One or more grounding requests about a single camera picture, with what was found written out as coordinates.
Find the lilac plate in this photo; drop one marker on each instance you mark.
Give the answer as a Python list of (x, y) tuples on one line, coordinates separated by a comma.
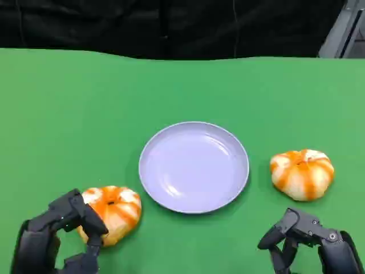
[(194, 168)]

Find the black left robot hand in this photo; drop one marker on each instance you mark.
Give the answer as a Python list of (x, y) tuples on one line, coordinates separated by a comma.
[(37, 237)]

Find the black backdrop curtain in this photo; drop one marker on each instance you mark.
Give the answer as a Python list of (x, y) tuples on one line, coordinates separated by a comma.
[(142, 25)]

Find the orange and white bread roll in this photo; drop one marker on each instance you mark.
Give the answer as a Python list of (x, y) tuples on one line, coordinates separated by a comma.
[(302, 174), (119, 208)]

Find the grey metal frame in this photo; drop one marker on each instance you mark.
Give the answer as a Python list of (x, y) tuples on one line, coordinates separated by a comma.
[(350, 31)]

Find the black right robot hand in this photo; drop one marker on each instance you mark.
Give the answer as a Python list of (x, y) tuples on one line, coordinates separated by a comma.
[(336, 251)]

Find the green table cloth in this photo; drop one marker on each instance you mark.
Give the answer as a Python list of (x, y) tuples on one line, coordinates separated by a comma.
[(85, 114)]

